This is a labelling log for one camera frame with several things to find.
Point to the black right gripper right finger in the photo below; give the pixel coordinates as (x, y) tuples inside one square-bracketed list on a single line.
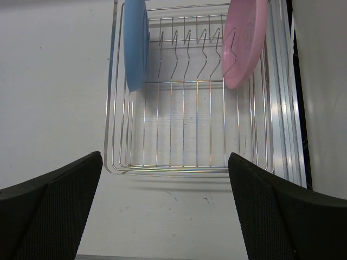
[(282, 220)]

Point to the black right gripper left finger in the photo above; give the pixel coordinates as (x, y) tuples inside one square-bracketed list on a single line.
[(45, 217)]

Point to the pink plastic plate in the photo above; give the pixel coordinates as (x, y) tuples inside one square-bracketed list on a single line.
[(243, 41)]

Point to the blue plastic plate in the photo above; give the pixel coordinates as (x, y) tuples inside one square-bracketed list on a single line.
[(136, 43)]

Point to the aluminium frame rail right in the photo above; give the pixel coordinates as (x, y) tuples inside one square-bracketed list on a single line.
[(288, 144)]

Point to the chrome wire dish rack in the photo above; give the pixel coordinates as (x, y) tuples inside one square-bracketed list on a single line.
[(184, 121)]

